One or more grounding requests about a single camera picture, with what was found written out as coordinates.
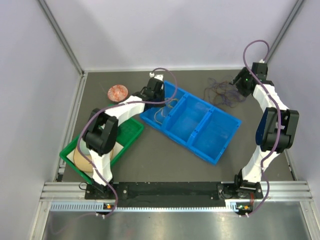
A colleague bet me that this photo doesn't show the blue three-compartment bin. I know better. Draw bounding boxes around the blue three-compartment bin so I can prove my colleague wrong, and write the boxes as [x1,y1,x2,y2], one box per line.
[140,81,242,165]

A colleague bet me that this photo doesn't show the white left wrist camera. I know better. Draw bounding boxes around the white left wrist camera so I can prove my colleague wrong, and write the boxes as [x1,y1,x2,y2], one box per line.
[149,71,163,80]

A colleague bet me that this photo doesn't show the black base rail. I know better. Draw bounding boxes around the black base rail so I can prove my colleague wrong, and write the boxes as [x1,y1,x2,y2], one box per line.
[84,181,264,208]

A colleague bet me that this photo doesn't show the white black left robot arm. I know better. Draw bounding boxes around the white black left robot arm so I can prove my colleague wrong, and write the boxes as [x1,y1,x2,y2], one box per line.
[81,74,165,199]

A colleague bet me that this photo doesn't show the white square plate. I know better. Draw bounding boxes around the white square plate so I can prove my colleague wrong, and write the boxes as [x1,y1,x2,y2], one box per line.
[67,142,124,175]

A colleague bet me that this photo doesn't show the green plastic tray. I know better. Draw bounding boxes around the green plastic tray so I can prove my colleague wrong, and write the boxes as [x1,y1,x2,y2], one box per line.
[59,118,144,183]

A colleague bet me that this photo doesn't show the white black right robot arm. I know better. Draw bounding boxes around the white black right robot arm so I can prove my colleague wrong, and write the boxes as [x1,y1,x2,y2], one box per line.
[231,62,300,198]

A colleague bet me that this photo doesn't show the purple thin cable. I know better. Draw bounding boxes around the purple thin cable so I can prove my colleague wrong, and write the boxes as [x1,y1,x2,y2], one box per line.
[203,74,247,108]

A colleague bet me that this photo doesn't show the pale green glass bowl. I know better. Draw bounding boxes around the pale green glass bowl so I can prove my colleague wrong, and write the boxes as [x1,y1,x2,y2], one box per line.
[79,138,90,156]

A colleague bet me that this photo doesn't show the tan wooden plate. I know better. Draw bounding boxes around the tan wooden plate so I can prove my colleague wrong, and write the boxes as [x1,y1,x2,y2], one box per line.
[73,147,115,173]

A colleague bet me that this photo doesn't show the yellow thin cable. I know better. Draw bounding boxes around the yellow thin cable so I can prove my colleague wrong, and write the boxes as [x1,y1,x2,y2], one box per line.
[153,97,180,125]

